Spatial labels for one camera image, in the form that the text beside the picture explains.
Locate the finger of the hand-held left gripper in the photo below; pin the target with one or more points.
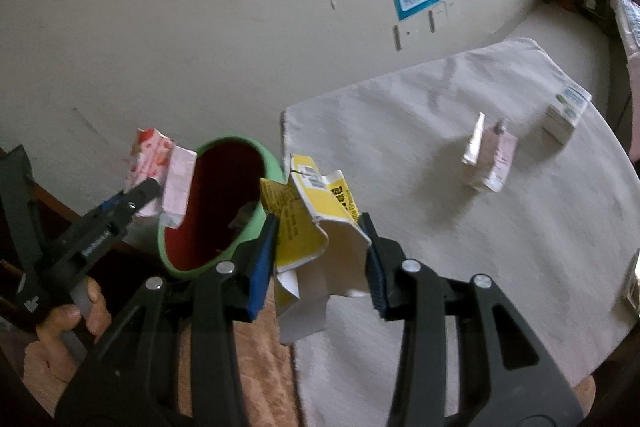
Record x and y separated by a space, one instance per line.
20 207
145 190

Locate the green bin with red inside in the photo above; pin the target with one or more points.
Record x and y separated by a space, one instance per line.
215 207

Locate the pink strawberry print wrapper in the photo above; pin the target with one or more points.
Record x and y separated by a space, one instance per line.
150 152

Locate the white blue milk carton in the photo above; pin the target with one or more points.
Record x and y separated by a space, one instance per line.
565 117

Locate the brown wooden furniture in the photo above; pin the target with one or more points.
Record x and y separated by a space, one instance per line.
60 207

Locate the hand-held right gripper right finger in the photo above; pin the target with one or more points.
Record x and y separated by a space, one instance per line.
375 277

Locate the person's left hand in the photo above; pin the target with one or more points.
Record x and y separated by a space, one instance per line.
55 324

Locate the bed with plaid sheet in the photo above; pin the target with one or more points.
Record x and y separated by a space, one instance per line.
631 22

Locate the smartphone with lit screen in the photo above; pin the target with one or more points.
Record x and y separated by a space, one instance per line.
634 287

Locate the torn yellow cardboard box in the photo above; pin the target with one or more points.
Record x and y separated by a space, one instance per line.
305 227

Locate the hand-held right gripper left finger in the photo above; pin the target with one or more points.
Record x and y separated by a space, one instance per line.
260 267

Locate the pale pink small carton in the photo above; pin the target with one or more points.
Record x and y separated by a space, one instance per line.
502 162

